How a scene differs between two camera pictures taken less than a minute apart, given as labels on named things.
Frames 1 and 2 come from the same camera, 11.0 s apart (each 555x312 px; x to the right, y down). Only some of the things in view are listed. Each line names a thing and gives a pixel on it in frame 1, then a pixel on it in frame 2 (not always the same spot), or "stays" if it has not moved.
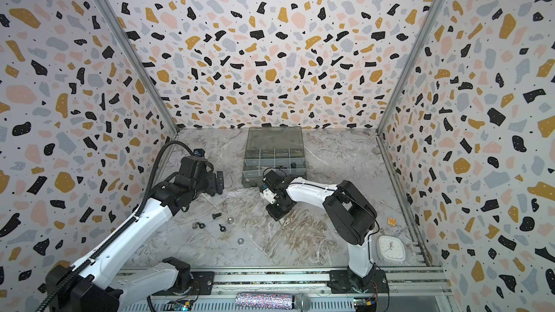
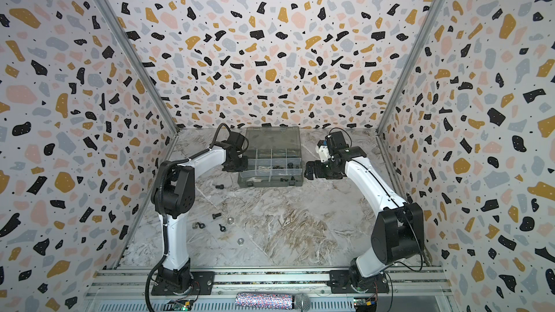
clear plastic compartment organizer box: [279, 149] stays
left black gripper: [212, 185] to [242, 166]
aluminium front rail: [411, 290] stays
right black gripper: [277, 207] to [321, 170]
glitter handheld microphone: [300, 302] stays
